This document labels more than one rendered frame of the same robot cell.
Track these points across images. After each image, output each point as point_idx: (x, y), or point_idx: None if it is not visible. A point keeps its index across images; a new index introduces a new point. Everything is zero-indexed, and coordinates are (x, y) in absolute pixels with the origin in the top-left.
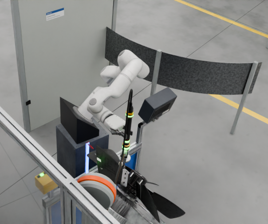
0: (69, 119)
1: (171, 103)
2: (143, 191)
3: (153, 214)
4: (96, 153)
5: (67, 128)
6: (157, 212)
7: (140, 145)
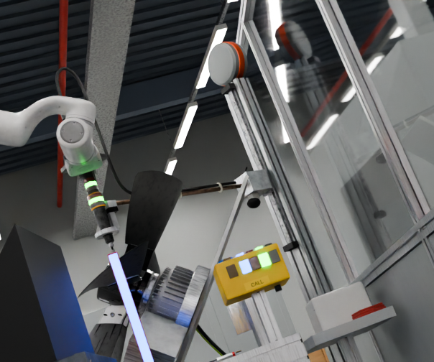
0: (58, 287)
1: None
2: None
3: (155, 267)
4: (152, 172)
5: (70, 340)
6: (154, 251)
7: None
